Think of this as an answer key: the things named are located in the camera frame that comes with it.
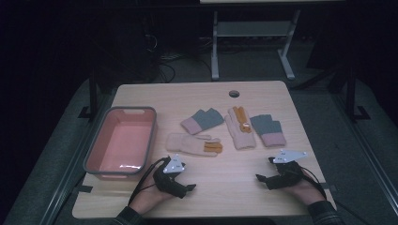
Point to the black metal post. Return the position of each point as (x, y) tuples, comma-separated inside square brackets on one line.
[(351, 93), (93, 93)]

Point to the person's right hand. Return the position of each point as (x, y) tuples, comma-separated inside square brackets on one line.
[(305, 190)]

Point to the pink basin with grey rim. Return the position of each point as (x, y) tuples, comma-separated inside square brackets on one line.
[(122, 140)]

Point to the black tape strip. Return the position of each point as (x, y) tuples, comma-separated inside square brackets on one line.
[(330, 187), (85, 188)]

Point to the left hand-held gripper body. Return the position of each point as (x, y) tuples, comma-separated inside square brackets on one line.
[(173, 165)]

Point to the grey pink fingerless glove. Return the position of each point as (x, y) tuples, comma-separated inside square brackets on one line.
[(268, 129), (205, 120)]

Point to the person's left hand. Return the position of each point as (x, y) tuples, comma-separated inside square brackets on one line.
[(150, 195)]

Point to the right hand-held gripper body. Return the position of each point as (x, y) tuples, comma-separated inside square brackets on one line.
[(287, 176)]

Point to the white metal stand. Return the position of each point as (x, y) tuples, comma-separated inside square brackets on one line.
[(252, 28)]

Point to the pink glove with orange fingers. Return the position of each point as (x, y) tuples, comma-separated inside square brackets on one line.
[(187, 144), (239, 132)]

